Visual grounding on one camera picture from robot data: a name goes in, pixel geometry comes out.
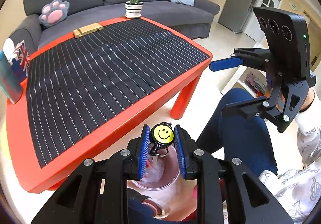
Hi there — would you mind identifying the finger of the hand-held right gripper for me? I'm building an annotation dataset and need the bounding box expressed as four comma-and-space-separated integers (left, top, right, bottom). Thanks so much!
222, 72, 310, 133
209, 48, 273, 72

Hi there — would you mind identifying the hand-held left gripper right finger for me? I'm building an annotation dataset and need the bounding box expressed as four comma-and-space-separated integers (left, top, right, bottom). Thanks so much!
174, 124, 294, 224

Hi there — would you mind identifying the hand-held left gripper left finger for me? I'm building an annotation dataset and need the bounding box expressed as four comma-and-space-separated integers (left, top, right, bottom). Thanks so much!
31, 124, 151, 224

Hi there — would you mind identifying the pink waste bin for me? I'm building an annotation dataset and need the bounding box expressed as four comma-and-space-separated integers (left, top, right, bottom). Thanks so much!
130, 150, 181, 191

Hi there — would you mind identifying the yellow smiley badge reel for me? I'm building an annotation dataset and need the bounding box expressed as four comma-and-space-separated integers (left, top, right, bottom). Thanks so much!
149, 122, 175, 158

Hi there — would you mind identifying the person's right hand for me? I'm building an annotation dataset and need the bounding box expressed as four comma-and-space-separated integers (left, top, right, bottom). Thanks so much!
299, 87, 317, 113

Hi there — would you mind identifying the white low shelf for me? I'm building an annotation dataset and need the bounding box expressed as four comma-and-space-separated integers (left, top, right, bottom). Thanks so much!
221, 43, 273, 98

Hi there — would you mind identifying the white plastic bag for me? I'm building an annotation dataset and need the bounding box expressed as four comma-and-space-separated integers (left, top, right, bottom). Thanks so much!
143, 156, 165, 184

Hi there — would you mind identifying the person's right leg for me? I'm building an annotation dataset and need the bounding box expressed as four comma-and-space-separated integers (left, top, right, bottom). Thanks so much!
196, 88, 278, 177

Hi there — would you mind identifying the person's leg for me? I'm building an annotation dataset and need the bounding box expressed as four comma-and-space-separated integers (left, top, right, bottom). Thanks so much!
196, 88, 278, 177
127, 199, 198, 224

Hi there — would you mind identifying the person's left black shoe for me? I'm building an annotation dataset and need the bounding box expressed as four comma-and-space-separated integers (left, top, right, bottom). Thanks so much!
127, 187, 151, 202

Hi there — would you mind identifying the white door with arched window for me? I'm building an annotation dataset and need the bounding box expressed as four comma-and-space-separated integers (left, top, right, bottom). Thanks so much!
244, 0, 283, 44

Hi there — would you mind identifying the red table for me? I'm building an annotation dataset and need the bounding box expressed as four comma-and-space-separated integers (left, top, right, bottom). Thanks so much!
5, 16, 213, 194

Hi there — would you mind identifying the person's left leg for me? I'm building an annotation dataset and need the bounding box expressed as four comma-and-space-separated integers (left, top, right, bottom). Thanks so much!
127, 199, 198, 224

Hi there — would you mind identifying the grey refrigerator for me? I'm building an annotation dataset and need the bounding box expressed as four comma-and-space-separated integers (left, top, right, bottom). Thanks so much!
218, 0, 260, 34

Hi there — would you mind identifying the black white-striped table mat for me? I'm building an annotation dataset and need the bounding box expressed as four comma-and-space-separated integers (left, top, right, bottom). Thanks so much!
25, 17, 210, 169

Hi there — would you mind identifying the white printed sweater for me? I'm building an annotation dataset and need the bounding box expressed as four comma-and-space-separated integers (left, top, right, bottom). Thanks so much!
258, 162, 321, 224

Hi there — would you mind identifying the cactus in striped pot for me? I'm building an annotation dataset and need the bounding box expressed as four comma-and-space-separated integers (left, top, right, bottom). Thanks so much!
125, 0, 144, 18

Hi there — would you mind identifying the dark grey sofa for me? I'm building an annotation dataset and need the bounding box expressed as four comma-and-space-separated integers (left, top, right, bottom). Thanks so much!
11, 0, 220, 51

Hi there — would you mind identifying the wooden phone stand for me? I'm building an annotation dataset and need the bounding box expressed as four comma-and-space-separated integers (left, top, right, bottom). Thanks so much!
73, 23, 104, 38

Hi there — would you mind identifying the yellow round floor cushion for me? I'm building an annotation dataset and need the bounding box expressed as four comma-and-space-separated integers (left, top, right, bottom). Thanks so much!
0, 126, 12, 162

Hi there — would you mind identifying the teal thermos bottle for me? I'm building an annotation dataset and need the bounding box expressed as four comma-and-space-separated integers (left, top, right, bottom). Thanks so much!
0, 49, 24, 104

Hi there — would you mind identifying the flag print tissue box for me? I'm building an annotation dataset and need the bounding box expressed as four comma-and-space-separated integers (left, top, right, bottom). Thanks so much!
2, 38, 31, 83

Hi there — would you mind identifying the grey pink paw cushion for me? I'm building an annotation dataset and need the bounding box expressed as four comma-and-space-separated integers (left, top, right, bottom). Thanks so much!
38, 0, 70, 26

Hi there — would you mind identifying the round wall decoration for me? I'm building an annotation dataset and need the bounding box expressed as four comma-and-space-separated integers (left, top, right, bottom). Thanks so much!
288, 0, 302, 11

